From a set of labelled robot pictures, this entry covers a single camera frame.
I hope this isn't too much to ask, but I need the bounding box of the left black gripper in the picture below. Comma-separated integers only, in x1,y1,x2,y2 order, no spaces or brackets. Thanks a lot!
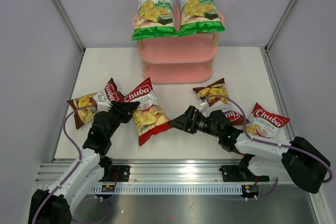
106,100,140,139

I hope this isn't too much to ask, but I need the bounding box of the pink three-tier shelf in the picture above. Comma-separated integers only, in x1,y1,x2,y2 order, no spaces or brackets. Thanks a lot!
132,8,226,85

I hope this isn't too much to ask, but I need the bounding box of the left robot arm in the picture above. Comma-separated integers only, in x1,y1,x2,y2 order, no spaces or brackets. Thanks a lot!
28,101,139,223

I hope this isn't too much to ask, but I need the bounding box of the red chips bag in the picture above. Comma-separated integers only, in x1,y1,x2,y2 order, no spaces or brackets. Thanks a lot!
243,102,290,140
122,78,172,146

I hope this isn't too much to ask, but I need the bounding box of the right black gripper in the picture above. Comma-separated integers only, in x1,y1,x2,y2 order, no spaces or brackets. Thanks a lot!
169,105,222,138

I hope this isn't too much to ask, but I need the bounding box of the green chips bag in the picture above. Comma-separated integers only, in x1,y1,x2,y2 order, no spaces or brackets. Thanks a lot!
179,0,225,36
132,0,178,41

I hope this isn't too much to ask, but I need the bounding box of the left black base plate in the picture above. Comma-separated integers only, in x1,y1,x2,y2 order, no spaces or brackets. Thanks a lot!
100,165,130,183

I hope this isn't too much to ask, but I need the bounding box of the white slotted cable duct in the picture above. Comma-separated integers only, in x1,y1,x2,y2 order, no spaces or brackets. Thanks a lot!
88,184,243,195

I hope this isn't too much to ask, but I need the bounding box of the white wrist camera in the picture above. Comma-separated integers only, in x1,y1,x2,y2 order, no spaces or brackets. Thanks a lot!
199,100,209,113
97,96,111,112

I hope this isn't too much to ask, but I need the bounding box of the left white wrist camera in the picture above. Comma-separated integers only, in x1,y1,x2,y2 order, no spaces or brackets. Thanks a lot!
97,96,111,112

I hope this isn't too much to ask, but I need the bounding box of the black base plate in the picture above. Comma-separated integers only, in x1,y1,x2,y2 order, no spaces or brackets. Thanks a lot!
100,165,130,183
219,165,270,183

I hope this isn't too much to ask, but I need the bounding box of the aluminium mounting rail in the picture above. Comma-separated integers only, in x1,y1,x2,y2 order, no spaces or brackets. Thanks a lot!
35,162,292,185

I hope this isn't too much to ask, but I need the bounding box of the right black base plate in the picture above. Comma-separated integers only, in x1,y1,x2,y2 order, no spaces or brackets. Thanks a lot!
219,165,270,183

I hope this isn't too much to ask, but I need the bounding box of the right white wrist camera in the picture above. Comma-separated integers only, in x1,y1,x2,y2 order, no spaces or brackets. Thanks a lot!
199,100,209,113

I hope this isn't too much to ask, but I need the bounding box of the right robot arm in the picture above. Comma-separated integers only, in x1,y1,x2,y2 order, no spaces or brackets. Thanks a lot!
169,106,333,194

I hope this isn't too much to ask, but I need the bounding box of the brown chips bag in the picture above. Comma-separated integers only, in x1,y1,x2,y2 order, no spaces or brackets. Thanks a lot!
192,78,244,126
67,78,124,130

